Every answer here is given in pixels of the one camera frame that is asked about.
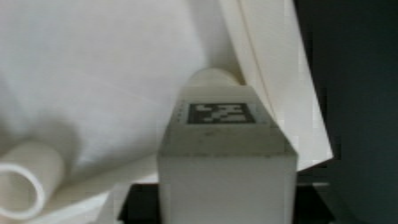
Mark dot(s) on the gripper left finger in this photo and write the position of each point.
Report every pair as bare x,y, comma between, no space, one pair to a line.
141,206

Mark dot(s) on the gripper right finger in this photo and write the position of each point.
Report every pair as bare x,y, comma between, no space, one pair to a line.
312,211

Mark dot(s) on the white table leg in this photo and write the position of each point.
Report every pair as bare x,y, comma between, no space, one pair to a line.
226,158

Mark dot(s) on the white square tabletop panel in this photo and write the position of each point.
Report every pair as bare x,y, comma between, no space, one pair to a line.
98,56

